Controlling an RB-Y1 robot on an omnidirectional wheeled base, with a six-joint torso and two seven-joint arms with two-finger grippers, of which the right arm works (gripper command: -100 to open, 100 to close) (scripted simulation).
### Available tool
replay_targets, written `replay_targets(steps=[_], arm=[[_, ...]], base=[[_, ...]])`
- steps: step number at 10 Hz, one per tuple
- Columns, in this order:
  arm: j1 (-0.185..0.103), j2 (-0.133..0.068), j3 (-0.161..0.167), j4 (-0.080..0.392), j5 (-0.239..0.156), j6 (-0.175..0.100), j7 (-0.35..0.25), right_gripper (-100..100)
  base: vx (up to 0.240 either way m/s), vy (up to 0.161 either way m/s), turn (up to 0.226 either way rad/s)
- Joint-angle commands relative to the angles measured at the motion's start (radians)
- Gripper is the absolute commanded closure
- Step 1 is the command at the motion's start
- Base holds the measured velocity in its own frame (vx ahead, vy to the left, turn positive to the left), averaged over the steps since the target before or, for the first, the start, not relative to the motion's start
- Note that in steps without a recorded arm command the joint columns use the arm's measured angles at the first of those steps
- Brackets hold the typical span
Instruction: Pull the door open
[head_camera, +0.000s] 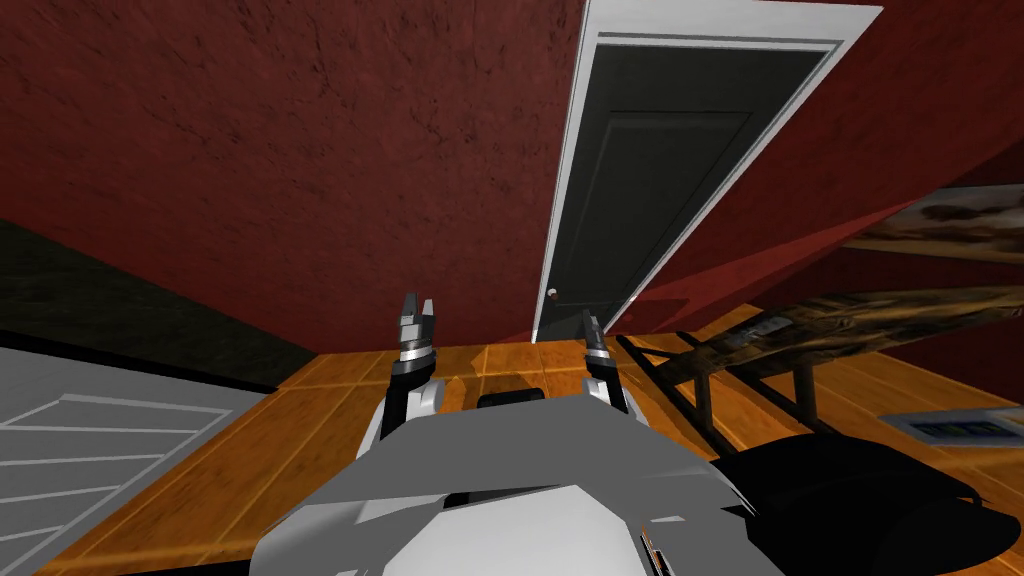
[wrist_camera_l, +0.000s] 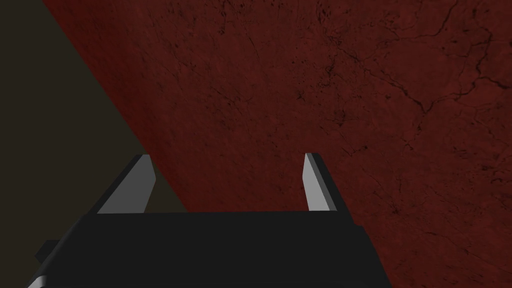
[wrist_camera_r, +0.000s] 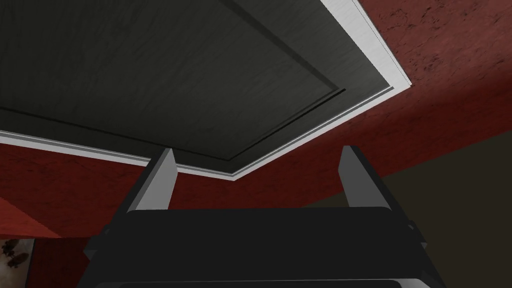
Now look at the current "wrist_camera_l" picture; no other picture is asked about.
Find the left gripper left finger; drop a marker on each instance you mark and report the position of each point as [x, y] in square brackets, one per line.
[130, 190]

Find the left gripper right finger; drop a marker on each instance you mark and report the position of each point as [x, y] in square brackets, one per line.
[318, 188]

